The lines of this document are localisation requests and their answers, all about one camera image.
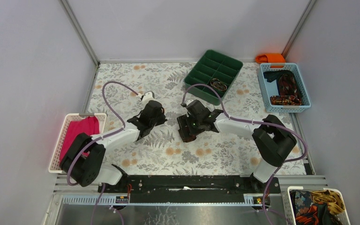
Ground green compartment organizer tray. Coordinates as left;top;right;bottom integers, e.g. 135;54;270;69
184;49;243;105

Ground brown red floral tie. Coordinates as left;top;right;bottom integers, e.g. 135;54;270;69
178;124;196;143

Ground orange cloth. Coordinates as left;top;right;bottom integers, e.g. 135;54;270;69
255;53;286;64

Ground white basket bottom right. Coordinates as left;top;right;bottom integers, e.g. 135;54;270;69
282;186;350;225

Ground white perforated basket left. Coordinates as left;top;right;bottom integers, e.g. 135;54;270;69
48;112;108;174

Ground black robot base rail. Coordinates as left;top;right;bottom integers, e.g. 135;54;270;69
98;175;280;204

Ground ties in blue basket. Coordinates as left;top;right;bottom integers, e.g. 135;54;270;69
263;70;302;105

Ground colourful ties in white basket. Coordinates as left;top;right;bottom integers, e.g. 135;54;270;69
289;189;346;225

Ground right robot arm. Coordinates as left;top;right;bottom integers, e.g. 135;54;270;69
177;100;297;193

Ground light blue perforated basket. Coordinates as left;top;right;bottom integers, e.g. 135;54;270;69
257;63;312;113

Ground rolled patterned tie in tray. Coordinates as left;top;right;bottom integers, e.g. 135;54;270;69
210;78;228;92

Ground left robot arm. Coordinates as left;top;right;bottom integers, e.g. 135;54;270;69
59;100;167;193

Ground magenta cloth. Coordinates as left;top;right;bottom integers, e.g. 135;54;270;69
59;117;99;161

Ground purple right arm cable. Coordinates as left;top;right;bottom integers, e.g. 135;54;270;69
181;83;308;225

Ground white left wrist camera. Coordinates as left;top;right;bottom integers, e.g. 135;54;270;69
139;91;155;105

